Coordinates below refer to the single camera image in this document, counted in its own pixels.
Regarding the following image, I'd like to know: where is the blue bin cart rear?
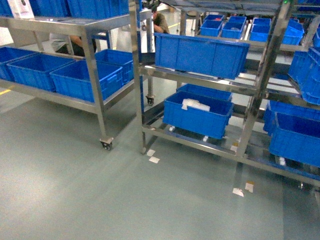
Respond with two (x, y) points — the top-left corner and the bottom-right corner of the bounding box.
(95, 49), (134, 86)

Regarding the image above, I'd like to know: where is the blue bin with white bag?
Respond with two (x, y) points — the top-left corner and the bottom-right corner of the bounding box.
(163, 91), (234, 139)

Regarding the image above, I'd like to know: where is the seated person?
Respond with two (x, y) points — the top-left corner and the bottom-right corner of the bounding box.
(151, 5), (170, 34)

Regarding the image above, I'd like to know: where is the blue bin lower right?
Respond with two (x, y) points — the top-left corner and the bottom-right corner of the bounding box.
(269, 112), (320, 167)

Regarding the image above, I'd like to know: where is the steel rack shelf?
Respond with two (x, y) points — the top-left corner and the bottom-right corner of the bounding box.
(128, 0), (320, 187)

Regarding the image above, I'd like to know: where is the blue bin cart front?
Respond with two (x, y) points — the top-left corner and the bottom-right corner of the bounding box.
(50, 60), (123, 103)

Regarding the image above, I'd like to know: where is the blue bin middle shelf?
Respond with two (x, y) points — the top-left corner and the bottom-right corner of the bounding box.
(154, 33), (250, 80)

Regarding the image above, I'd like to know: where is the blue bin cart left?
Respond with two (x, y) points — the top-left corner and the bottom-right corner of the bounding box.
(0, 46), (39, 82)

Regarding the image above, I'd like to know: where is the white plastic bag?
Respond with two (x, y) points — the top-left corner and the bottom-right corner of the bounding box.
(181, 98), (210, 112)

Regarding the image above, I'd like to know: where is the blue bin cart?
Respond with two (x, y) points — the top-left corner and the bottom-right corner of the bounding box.
(0, 46), (39, 82)
(7, 53), (75, 92)
(50, 60), (123, 103)
(95, 49), (134, 86)

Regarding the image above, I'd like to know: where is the blue bin cart middle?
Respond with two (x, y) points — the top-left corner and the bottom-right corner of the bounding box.
(7, 53), (75, 92)

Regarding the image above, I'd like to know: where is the steel wheeled shelf cart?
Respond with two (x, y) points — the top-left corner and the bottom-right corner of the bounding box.
(0, 9), (157, 152)

